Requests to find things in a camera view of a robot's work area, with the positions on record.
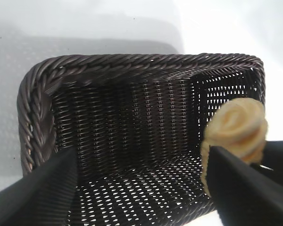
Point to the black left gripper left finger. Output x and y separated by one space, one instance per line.
33 200

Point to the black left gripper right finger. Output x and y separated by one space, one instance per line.
245 195

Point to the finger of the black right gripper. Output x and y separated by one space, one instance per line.
280 157

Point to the long twisted striped bread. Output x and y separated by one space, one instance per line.
235 127

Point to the dark brown wicker basket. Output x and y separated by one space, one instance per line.
132 122

